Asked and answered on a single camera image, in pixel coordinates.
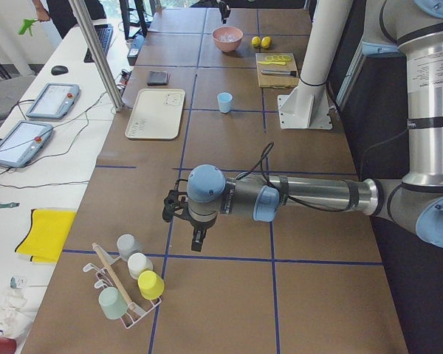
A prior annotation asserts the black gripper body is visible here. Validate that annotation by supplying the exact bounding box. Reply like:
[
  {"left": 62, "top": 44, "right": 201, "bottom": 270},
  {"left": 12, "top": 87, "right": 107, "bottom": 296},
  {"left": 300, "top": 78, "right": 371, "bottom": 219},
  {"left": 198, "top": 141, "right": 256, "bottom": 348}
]
[{"left": 162, "top": 179, "right": 190, "bottom": 223}]

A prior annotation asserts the clear ice cubes pile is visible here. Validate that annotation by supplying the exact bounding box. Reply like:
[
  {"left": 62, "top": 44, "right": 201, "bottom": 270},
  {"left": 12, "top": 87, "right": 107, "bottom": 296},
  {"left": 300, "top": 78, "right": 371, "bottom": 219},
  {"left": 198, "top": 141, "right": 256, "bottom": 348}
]
[{"left": 216, "top": 32, "right": 238, "bottom": 43}]

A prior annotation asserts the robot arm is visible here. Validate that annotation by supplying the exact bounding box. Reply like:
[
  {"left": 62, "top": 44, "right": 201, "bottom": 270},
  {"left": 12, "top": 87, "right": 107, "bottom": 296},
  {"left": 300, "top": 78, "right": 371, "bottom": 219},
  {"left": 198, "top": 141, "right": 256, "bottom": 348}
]
[
  {"left": 162, "top": 1, "right": 443, "bottom": 251},
  {"left": 216, "top": 0, "right": 231, "bottom": 24}
]

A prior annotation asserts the grey plastic cup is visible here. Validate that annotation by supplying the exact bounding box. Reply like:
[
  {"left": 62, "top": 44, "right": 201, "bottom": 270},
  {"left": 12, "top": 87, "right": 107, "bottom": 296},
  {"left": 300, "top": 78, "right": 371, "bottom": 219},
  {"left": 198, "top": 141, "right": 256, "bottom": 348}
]
[{"left": 117, "top": 234, "right": 142, "bottom": 262}]

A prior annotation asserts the white plastic cup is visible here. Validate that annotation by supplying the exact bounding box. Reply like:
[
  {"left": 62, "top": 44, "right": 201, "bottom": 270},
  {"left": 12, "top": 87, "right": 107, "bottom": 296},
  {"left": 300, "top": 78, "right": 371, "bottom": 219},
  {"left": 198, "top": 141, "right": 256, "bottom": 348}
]
[{"left": 127, "top": 252, "right": 153, "bottom": 280}]

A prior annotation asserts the yellow plastic cup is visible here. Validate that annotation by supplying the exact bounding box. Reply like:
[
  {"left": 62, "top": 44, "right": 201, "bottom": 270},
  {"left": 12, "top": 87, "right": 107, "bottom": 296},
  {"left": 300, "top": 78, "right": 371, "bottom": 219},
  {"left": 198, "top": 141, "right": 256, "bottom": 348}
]
[{"left": 137, "top": 270, "right": 165, "bottom": 300}]

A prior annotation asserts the mint green plastic cup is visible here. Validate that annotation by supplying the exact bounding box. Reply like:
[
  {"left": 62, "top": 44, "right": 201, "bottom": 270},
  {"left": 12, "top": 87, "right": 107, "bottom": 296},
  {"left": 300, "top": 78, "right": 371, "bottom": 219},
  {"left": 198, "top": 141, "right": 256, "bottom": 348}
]
[{"left": 98, "top": 287, "right": 128, "bottom": 320}]

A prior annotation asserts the light blue plastic cup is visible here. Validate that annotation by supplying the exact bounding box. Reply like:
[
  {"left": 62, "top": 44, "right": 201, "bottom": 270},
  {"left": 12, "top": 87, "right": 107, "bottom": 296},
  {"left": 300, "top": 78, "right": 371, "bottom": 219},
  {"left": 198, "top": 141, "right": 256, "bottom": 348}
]
[{"left": 217, "top": 92, "right": 233, "bottom": 114}]

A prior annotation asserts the cream bear serving tray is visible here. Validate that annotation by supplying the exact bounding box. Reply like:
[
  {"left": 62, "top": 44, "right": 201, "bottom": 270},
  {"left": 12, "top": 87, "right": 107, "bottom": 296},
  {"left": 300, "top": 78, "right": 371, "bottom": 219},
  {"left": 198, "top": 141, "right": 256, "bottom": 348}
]
[{"left": 125, "top": 88, "right": 185, "bottom": 140}]

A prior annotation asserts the yellow cloth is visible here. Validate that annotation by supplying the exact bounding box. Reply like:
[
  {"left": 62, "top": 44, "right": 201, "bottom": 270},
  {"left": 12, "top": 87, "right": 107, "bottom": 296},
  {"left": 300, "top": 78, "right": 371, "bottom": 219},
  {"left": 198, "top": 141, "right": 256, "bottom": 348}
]
[{"left": 15, "top": 209, "right": 77, "bottom": 263}]

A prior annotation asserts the grey folded cloth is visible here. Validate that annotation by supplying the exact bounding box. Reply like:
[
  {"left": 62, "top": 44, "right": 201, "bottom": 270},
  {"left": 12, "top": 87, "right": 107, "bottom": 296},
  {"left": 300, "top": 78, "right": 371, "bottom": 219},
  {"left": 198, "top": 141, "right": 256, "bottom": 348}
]
[{"left": 147, "top": 71, "right": 170, "bottom": 86}]

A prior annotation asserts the teach pendant tablet far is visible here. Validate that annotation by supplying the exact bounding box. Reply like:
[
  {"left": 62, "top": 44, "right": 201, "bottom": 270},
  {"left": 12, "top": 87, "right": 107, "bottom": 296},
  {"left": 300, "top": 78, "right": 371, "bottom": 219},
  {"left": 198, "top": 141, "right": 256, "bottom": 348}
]
[{"left": 26, "top": 83, "right": 80, "bottom": 119}]

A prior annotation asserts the teach pendant tablet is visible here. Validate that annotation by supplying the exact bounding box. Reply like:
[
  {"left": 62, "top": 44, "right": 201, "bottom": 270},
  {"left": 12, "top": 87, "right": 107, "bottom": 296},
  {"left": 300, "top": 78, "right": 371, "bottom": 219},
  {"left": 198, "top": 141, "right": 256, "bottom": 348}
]
[
  {"left": 26, "top": 83, "right": 80, "bottom": 119},
  {"left": 0, "top": 120, "right": 54, "bottom": 167}
]

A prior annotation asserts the teach pendant tablet near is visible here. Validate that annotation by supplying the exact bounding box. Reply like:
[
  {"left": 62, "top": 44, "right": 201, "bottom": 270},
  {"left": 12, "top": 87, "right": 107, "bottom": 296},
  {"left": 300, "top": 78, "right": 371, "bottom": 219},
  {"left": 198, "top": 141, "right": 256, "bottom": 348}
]
[{"left": 0, "top": 120, "right": 54, "bottom": 167}]

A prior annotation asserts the metal black-tipped stirrer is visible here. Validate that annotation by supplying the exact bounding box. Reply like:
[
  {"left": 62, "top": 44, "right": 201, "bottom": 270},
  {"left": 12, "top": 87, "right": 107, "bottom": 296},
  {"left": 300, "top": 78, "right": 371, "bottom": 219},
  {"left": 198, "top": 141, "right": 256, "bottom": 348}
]
[{"left": 261, "top": 69, "right": 297, "bottom": 77}]

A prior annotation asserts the pink bowl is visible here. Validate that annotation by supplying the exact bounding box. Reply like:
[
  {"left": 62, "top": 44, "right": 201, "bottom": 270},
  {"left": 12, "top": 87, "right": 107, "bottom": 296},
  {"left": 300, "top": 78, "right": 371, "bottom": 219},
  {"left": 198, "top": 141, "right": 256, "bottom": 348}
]
[{"left": 212, "top": 26, "right": 244, "bottom": 52}]

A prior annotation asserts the wooden cutting board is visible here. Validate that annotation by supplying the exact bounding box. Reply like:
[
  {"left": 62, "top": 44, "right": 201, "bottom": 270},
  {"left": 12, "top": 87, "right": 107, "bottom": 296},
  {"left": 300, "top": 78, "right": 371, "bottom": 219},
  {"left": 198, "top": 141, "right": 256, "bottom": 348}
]
[{"left": 255, "top": 53, "right": 299, "bottom": 89}]

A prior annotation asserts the yellow plastic knife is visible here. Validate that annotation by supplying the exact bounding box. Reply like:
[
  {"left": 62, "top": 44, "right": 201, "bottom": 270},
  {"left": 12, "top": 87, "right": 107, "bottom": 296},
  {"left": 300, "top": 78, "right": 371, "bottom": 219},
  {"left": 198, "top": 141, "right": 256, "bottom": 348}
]
[{"left": 257, "top": 60, "right": 286, "bottom": 66}]

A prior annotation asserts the black computer mouse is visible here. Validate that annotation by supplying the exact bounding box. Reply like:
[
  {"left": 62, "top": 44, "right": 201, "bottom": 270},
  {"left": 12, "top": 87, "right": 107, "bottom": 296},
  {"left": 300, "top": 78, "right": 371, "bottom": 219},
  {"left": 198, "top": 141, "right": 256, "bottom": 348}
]
[{"left": 51, "top": 65, "right": 69, "bottom": 76}]

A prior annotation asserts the whole lemon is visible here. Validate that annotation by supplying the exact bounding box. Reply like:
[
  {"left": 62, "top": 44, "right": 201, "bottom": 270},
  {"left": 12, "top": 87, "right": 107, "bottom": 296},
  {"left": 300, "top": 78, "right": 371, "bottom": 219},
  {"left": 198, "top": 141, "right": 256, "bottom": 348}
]
[
  {"left": 261, "top": 36, "right": 272, "bottom": 49},
  {"left": 251, "top": 36, "right": 261, "bottom": 48}
]

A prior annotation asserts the black keyboard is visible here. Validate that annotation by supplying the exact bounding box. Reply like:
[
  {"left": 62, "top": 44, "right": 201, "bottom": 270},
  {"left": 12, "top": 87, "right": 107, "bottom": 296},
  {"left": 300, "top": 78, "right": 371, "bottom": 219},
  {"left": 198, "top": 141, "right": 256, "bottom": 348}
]
[{"left": 83, "top": 24, "right": 113, "bottom": 63}]

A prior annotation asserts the wooden rack handle rod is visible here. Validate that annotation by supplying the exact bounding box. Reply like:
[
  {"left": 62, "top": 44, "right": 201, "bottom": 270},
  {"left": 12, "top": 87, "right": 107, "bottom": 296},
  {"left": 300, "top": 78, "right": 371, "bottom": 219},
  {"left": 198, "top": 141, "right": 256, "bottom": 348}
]
[{"left": 92, "top": 243, "right": 136, "bottom": 310}]

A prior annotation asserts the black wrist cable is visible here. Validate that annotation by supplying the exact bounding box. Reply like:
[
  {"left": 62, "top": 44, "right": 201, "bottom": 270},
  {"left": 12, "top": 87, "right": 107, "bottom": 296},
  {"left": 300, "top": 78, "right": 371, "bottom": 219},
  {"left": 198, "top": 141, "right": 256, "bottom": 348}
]
[{"left": 236, "top": 142, "right": 350, "bottom": 213}]

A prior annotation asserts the white wire cup rack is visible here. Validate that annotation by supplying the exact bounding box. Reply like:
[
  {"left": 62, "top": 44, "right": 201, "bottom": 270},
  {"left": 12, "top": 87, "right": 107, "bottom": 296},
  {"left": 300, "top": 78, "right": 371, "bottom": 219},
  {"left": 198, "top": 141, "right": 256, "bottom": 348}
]
[{"left": 83, "top": 256, "right": 162, "bottom": 329}]

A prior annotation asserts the aluminium frame post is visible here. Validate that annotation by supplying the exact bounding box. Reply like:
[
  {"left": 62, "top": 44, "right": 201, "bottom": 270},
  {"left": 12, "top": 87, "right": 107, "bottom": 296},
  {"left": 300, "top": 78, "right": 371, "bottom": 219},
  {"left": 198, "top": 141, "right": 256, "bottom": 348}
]
[{"left": 69, "top": 0, "right": 124, "bottom": 112}]

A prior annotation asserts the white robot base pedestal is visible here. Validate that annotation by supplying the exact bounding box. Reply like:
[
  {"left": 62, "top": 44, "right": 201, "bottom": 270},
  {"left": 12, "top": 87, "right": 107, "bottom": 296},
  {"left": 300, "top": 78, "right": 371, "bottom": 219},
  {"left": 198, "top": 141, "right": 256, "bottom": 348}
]
[{"left": 278, "top": 0, "right": 353, "bottom": 130}]

